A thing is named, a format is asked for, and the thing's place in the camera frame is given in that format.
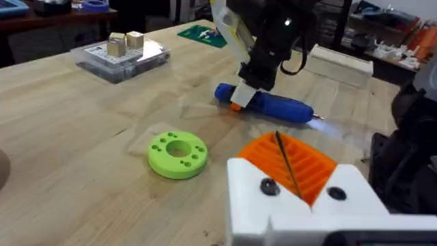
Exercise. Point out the clear plastic parts box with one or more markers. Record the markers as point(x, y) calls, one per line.
point(119, 65)

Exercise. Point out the green board with blocks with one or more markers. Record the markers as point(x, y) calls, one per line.
point(203, 36)

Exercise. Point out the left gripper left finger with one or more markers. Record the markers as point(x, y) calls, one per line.
point(249, 191)

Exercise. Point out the blue tray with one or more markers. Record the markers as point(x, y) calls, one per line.
point(12, 7)

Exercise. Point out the long whitish box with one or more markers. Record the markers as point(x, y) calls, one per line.
point(338, 66)

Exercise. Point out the shelf with clutter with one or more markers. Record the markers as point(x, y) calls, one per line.
point(385, 24)

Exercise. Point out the wooden cube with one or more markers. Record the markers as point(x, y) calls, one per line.
point(116, 48)
point(135, 40)
point(117, 36)

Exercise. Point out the dark wooden side table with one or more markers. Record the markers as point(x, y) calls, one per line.
point(51, 22)

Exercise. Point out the heap of white parts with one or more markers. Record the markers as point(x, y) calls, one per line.
point(392, 53)

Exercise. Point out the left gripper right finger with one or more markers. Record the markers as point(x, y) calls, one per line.
point(348, 191)

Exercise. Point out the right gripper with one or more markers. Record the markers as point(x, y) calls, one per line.
point(276, 37)

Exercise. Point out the green disc with holes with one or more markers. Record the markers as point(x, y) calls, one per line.
point(177, 155)

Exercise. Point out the blue electric screwdriver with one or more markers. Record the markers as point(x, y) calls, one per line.
point(283, 107)

